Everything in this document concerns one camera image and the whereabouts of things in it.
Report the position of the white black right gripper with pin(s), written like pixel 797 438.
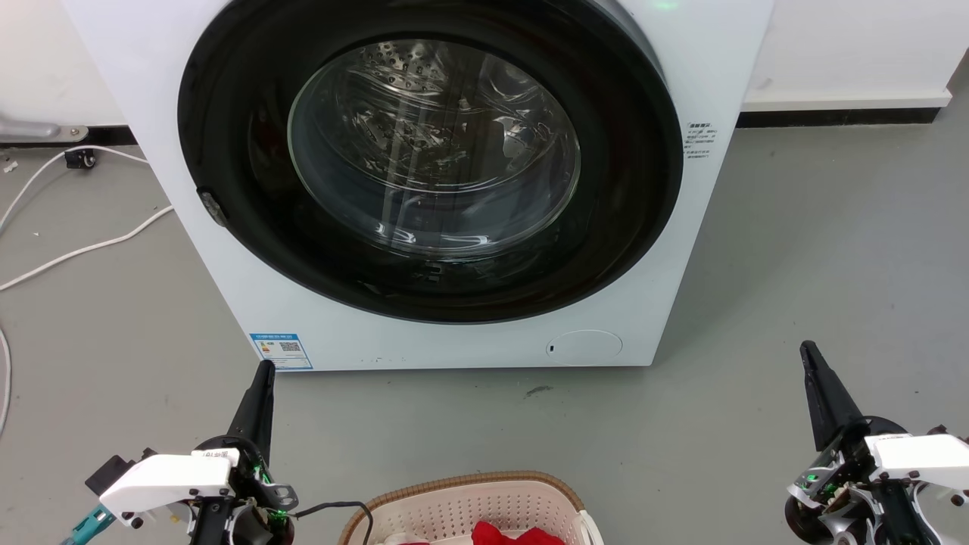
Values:
pixel 886 484

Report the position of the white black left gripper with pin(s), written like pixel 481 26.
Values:
pixel 170 481

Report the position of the beige perforated laundry basket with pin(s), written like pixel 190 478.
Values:
pixel 462 507

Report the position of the blue energy label sticker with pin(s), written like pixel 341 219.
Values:
pixel 281 350

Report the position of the white garment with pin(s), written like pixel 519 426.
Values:
pixel 401 539

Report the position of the white front-load washing machine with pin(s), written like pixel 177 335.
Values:
pixel 704 250

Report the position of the teal plastic clip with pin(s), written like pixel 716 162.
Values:
pixel 85 527

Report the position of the round white filter cover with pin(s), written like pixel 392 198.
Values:
pixel 584 344

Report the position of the red garment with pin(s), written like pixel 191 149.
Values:
pixel 515 535

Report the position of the black text warning sticker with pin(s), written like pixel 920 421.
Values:
pixel 699 141

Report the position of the round black washer door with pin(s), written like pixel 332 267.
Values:
pixel 431 163

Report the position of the small black caster wheel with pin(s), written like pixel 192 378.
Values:
pixel 79 158

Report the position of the black wall baseboard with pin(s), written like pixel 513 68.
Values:
pixel 833 117

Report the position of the white wall ledge trim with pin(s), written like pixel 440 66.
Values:
pixel 844 99

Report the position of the grey metal floor bracket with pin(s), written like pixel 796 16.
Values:
pixel 38 130

